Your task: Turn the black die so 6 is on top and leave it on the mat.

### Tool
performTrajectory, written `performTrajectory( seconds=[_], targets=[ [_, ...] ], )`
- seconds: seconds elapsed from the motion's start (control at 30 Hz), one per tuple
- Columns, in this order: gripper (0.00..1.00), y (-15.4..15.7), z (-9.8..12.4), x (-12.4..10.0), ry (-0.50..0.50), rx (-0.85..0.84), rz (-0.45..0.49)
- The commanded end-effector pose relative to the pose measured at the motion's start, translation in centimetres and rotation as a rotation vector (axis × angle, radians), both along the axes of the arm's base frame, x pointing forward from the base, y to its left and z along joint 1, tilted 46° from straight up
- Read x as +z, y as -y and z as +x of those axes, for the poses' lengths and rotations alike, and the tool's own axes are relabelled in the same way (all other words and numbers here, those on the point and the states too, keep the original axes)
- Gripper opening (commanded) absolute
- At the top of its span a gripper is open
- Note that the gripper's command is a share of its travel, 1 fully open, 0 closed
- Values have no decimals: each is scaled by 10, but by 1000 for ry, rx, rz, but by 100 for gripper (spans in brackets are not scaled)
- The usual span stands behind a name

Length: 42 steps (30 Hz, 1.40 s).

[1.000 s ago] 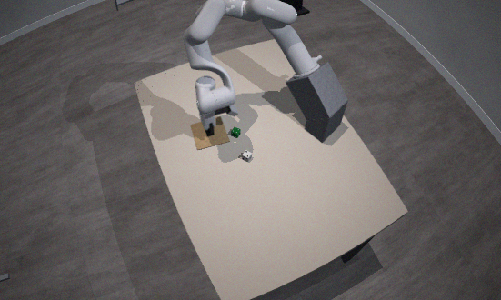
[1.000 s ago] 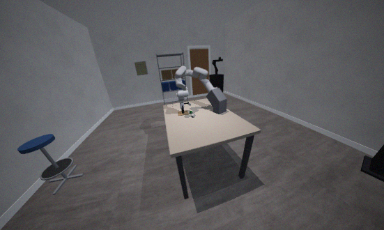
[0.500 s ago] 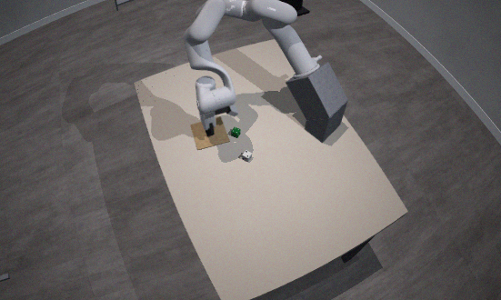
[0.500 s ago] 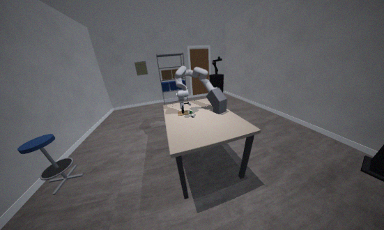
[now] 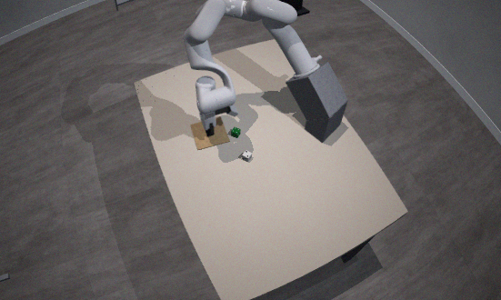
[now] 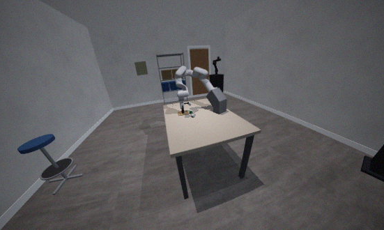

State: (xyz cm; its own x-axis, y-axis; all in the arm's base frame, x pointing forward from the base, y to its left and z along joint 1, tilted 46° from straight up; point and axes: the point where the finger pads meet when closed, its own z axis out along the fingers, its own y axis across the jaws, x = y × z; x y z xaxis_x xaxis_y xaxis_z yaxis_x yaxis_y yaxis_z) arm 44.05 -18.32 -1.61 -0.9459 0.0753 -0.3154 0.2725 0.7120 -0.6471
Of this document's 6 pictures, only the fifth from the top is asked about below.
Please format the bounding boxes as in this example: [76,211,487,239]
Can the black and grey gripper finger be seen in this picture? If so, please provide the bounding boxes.
[206,123,215,136]

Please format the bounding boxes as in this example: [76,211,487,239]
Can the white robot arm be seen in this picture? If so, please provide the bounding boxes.
[184,0,322,117]

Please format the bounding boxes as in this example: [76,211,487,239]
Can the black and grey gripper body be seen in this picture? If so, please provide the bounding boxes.
[199,111,216,130]

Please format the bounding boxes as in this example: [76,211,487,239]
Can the green die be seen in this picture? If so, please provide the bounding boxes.
[231,127,241,138]

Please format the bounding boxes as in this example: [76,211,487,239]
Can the brown mat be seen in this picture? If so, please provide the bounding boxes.
[191,116,230,150]

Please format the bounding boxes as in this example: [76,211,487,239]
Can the white die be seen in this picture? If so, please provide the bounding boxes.
[242,150,252,162]

